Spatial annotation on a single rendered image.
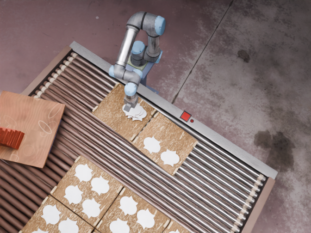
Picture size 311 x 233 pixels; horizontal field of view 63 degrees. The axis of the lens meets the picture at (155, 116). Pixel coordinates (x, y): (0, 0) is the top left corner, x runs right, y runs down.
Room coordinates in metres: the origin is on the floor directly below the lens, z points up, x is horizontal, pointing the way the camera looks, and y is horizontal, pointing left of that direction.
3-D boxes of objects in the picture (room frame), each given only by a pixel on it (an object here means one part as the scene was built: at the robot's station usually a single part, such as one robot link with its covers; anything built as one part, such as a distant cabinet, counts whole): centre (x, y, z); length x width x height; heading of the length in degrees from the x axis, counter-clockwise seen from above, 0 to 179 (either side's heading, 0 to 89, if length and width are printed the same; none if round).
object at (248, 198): (0.53, 0.02, 0.90); 1.95 x 0.05 x 0.05; 67
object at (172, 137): (0.46, -0.12, 0.93); 0.41 x 0.35 x 0.02; 64
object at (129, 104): (0.63, 0.21, 1.21); 0.12 x 0.09 x 0.16; 164
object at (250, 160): (0.78, -0.08, 0.89); 2.08 x 0.08 x 0.06; 67
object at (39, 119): (0.33, 0.96, 1.03); 0.50 x 0.50 x 0.02; 89
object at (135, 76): (0.76, 0.20, 1.36); 0.11 x 0.11 x 0.08; 83
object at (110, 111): (0.65, 0.26, 0.93); 0.41 x 0.35 x 0.02; 64
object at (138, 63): (1.17, 0.26, 0.94); 0.15 x 0.15 x 0.10
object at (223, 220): (0.30, 0.12, 0.90); 1.95 x 0.05 x 0.05; 67
